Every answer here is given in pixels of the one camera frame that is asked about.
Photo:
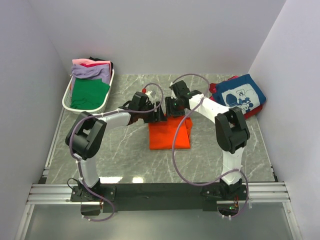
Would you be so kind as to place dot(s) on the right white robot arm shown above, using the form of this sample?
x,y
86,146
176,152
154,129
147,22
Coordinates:
x,y
231,130

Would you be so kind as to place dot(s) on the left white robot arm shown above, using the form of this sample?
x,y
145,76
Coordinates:
x,y
85,137

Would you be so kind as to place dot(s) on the aluminium rail frame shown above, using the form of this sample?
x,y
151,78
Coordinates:
x,y
125,157

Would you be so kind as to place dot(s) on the orange t shirt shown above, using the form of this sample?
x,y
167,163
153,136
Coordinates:
x,y
161,134

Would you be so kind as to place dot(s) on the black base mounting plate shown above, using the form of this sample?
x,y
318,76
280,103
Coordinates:
x,y
159,196

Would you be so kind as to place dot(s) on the red folded shirt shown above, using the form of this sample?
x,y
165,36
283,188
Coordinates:
x,y
253,112

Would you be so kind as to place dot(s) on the green shirt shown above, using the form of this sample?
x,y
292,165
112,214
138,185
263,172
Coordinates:
x,y
88,94

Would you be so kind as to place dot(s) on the lavender shirt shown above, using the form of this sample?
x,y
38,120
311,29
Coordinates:
x,y
97,72

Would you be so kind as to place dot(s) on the blue cartoon print shirt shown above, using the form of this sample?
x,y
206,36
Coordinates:
x,y
240,96

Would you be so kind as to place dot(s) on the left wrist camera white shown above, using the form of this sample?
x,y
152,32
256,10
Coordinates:
x,y
150,93

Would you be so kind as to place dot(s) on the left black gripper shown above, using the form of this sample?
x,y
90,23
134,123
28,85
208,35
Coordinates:
x,y
157,116

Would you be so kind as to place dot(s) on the magenta shirt in basket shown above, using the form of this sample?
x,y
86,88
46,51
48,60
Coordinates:
x,y
90,65

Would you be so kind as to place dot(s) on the black garment in basket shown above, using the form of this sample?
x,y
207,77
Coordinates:
x,y
96,58

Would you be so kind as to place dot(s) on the white perforated basket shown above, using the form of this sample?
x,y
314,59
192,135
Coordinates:
x,y
67,99

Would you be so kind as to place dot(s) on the light pink shirt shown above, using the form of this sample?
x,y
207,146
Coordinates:
x,y
86,61

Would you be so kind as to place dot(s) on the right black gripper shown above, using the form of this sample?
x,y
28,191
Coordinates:
x,y
169,110

